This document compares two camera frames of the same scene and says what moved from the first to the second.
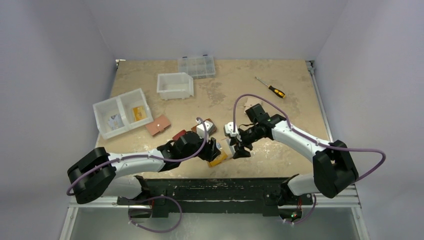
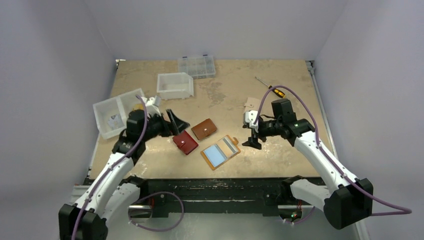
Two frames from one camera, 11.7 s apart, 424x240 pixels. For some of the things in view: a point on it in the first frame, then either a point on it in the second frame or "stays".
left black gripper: (210, 151) -> (166, 125)
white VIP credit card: (115, 122) stays
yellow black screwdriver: (276, 91) stays
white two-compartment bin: (122, 113) stays
